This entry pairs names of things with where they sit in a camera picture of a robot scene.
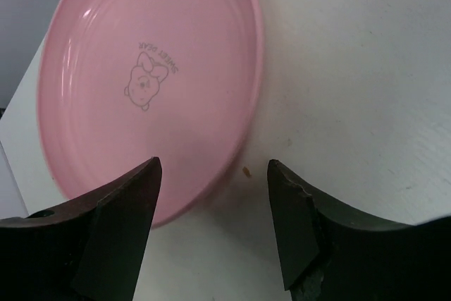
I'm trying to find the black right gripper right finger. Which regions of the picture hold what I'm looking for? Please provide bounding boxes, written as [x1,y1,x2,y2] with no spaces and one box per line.
[267,159,450,300]

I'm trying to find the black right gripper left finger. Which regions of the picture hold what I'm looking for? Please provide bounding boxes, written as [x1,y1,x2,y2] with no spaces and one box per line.
[1,157,162,300]

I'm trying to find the pink round plate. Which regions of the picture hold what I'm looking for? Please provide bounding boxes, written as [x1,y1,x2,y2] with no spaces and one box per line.
[37,0,264,227]

